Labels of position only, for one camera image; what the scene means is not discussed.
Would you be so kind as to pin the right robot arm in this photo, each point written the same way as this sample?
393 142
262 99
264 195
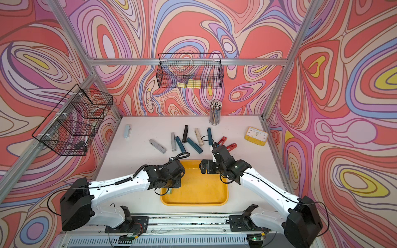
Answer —
296 217

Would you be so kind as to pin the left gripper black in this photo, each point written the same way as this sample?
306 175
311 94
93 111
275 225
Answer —
179 183

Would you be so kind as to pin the grey pruning pliers angled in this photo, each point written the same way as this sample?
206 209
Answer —
157 146

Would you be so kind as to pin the grey pruning pliers upright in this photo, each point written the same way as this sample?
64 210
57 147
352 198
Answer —
173 141

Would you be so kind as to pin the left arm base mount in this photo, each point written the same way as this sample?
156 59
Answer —
132 224

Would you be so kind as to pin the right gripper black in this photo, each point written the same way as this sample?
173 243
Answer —
210 164

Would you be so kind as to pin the teal pruning pliers upright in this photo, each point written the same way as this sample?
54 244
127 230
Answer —
210 137

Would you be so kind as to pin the black wire basket wall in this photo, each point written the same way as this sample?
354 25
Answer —
178 67
72 125

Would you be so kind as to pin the black wire basket left wall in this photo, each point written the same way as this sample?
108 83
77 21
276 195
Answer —
72 125

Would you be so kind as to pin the pencil holder cup with pencils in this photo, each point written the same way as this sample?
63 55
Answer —
215 112

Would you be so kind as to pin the black wire basket back wall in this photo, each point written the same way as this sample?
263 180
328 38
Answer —
178 67

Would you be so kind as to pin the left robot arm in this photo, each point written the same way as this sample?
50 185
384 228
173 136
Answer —
83 202

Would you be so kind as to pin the yellow plastic storage tray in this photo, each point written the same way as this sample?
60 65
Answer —
197 190

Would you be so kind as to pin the black pruning pliers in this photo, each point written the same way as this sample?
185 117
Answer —
185 134

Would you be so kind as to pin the light blue-grey pliers far left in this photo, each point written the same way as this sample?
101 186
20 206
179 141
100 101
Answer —
127 132

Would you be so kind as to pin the aluminium front rail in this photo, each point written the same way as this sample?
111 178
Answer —
175 231

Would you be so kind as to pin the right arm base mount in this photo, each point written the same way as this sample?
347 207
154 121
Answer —
243 222

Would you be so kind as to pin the beige pruning pliers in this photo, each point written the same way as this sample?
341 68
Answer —
199 137

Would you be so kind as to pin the yellow sticky notes in basket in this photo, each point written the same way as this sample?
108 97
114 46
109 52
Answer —
190 83

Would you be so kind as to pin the yellow alarm clock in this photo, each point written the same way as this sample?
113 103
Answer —
256 136

